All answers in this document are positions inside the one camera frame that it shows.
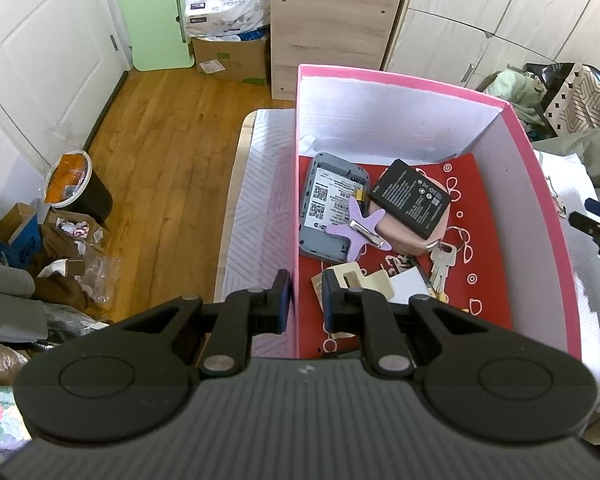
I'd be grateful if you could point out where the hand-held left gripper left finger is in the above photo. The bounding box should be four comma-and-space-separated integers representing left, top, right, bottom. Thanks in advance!
112, 269, 294, 379

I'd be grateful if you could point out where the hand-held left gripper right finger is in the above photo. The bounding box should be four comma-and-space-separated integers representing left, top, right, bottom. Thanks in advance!
321, 272, 501, 379

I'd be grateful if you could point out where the cream hair claw clip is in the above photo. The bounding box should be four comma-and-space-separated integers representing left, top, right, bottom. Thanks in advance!
311, 260, 396, 303

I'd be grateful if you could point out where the pink cardboard box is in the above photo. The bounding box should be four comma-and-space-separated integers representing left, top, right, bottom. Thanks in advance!
294, 64, 583, 361

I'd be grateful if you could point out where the white charger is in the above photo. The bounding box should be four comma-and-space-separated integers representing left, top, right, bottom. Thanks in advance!
389, 266, 431, 306

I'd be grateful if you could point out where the pink case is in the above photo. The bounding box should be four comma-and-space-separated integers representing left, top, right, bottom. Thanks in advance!
367, 200, 451, 256

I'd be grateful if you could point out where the purple starfish hair clip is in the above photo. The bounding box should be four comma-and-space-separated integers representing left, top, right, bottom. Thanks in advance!
325, 196, 393, 261

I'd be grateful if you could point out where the grey portable router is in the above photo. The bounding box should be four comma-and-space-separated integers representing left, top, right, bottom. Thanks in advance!
299, 152, 371, 263

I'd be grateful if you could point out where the silver key bunch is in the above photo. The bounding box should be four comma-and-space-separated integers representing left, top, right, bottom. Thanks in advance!
407, 241, 468, 306

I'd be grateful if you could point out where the black battery pack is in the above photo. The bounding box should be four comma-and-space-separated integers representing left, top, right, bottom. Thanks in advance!
369, 158, 453, 240

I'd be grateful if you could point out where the patterned tote bag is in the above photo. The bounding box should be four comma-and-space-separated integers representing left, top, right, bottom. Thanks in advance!
525, 62, 600, 137

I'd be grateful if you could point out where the pale green garment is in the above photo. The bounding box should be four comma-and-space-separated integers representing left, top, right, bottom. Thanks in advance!
485, 67, 548, 126

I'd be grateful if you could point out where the clear plastic bag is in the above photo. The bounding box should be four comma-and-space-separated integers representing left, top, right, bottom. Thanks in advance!
77, 252, 126, 311

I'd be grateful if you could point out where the crumpled white paper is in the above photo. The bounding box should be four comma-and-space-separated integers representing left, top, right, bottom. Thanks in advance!
55, 217, 91, 241

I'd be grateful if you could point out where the trash bin with orange bag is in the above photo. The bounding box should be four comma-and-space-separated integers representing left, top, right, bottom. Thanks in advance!
45, 150, 113, 226

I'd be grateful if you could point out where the brown paper bag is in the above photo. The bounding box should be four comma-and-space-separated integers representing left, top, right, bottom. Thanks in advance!
30, 210, 106, 311

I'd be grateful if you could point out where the light wooden wardrobe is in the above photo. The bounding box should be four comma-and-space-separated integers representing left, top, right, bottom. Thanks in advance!
380, 0, 600, 93

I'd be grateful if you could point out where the brown cardboard box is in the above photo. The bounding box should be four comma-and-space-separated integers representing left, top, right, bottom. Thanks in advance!
191, 30, 271, 84

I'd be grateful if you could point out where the blue cardboard box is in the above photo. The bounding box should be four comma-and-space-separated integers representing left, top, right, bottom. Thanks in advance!
0, 202, 43, 271

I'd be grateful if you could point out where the grey fabric item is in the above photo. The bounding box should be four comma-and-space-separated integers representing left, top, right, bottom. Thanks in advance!
0, 257, 48, 343

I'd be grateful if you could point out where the wooden shelf unit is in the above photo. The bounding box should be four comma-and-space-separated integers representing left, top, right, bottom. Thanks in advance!
265, 0, 421, 101

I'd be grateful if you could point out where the white plastic bag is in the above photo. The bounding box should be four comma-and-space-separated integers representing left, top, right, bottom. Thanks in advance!
184, 0, 271, 41

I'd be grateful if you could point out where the floral cloth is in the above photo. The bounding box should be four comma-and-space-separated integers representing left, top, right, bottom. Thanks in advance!
0, 385, 31, 466

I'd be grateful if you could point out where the green folding table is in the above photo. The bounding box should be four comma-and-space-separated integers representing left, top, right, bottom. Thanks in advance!
115, 0, 193, 72

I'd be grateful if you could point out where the white door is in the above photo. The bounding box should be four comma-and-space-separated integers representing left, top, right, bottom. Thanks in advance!
0, 0, 131, 171

